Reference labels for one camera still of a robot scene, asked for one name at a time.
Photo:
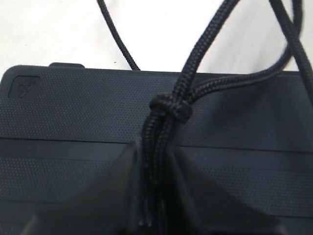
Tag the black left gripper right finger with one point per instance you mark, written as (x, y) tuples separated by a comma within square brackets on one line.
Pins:
[(196, 206)]

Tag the black plastic carrying case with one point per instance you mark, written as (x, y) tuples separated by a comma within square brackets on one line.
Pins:
[(62, 126)]

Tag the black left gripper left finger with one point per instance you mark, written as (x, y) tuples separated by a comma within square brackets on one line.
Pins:
[(110, 205)]

